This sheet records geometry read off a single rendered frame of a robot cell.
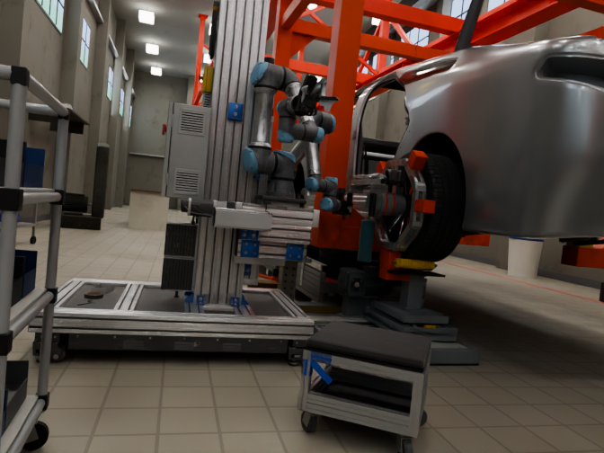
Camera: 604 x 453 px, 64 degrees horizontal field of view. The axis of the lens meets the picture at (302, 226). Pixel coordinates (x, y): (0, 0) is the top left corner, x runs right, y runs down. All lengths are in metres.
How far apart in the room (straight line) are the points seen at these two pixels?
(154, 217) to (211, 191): 7.78
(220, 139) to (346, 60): 1.21
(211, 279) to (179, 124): 0.81
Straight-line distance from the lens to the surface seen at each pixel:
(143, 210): 10.29
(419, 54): 5.99
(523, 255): 8.49
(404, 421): 1.68
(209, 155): 2.54
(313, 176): 2.63
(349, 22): 3.48
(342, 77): 3.37
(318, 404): 1.72
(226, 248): 2.56
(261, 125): 2.38
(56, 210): 1.57
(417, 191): 2.72
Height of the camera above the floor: 0.78
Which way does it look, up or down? 2 degrees down
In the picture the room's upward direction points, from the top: 6 degrees clockwise
